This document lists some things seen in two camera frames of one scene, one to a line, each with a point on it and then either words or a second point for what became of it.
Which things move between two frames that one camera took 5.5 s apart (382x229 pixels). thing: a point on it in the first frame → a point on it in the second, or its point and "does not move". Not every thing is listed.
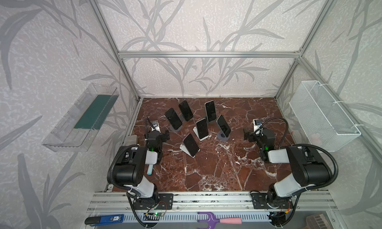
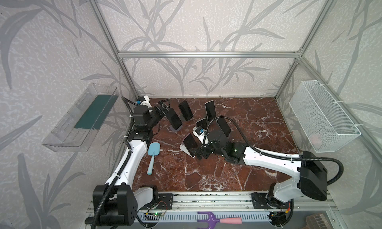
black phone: (211, 110) does not move
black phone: (173, 118) does not move
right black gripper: (255, 135) → (204, 148)
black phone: (191, 144) does not move
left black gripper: (153, 133) → (159, 112)
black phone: (223, 125) does not move
